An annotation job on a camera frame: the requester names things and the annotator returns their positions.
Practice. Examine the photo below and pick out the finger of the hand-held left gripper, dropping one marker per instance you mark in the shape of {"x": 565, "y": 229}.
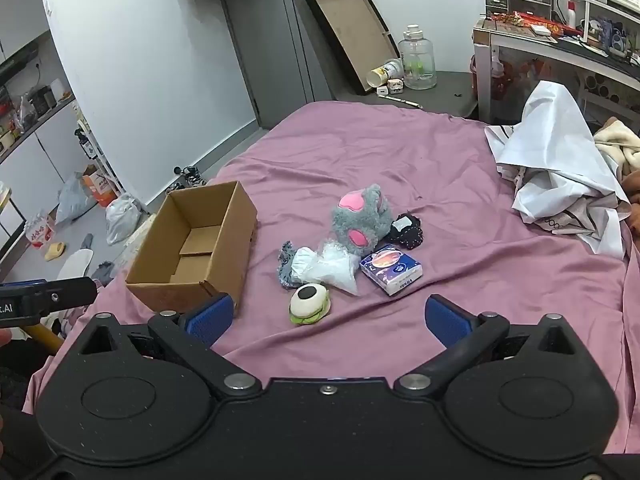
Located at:
{"x": 72, "y": 292}

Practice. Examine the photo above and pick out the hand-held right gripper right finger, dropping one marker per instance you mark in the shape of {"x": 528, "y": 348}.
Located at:
{"x": 447, "y": 317}

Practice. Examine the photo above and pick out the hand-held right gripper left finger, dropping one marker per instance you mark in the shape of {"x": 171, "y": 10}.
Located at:
{"x": 212, "y": 317}

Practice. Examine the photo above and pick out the brown cardboard box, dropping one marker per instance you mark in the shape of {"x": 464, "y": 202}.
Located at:
{"x": 160, "y": 295}

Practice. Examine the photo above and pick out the blue tissue pack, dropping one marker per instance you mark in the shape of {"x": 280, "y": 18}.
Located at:
{"x": 392, "y": 267}

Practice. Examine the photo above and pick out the grey-blue cloth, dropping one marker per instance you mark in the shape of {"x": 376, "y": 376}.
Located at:
{"x": 286, "y": 270}

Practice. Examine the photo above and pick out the black dotted sock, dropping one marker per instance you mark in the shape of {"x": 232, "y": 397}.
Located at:
{"x": 407, "y": 232}

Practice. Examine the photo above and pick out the round white green plush toy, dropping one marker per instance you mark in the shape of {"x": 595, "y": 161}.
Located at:
{"x": 310, "y": 305}

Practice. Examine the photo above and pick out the grey pink plush toy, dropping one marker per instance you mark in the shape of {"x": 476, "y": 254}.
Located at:
{"x": 345, "y": 225}

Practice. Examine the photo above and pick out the white slipper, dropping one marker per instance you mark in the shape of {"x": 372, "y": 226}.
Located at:
{"x": 75, "y": 264}

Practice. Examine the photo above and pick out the yellow slipper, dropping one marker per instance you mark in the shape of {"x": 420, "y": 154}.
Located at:
{"x": 55, "y": 251}

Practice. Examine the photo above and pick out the red white plastic bag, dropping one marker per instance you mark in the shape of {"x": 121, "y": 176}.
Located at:
{"x": 40, "y": 232}

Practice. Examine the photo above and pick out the clear plastic bag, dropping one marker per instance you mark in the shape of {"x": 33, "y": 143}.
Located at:
{"x": 122, "y": 220}

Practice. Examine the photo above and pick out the grey plastic bag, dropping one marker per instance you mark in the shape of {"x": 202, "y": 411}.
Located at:
{"x": 72, "y": 200}

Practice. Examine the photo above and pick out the orange cardboard box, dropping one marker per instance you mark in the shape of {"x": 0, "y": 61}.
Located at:
{"x": 100, "y": 185}

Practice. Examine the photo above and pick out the pink bed sheet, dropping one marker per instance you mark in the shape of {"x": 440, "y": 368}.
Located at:
{"x": 400, "y": 160}

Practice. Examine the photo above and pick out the white duvet cover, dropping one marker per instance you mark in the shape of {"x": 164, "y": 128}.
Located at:
{"x": 550, "y": 150}

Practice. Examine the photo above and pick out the thin wooden stick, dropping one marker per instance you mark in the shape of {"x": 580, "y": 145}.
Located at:
{"x": 400, "y": 101}

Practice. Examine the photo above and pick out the red basket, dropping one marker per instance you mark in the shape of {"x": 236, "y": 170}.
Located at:
{"x": 495, "y": 85}

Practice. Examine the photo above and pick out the beige blanket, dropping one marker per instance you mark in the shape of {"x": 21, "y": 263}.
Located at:
{"x": 617, "y": 137}

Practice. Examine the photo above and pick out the clear water jug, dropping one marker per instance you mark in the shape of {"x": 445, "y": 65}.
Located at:
{"x": 417, "y": 60}

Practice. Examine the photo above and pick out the white desk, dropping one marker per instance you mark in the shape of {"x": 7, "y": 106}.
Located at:
{"x": 482, "y": 60}

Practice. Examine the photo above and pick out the grey door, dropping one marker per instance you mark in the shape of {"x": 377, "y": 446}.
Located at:
{"x": 280, "y": 60}

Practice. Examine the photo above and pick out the black framed brown board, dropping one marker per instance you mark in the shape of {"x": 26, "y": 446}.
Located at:
{"x": 350, "y": 30}

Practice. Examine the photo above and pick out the long red box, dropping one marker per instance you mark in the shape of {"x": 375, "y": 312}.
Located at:
{"x": 545, "y": 22}

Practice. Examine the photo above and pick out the white bottle red cap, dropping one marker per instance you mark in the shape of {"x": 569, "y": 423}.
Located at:
{"x": 572, "y": 15}

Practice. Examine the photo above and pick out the white monitor riser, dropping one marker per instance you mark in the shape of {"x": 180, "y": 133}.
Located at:
{"x": 600, "y": 5}

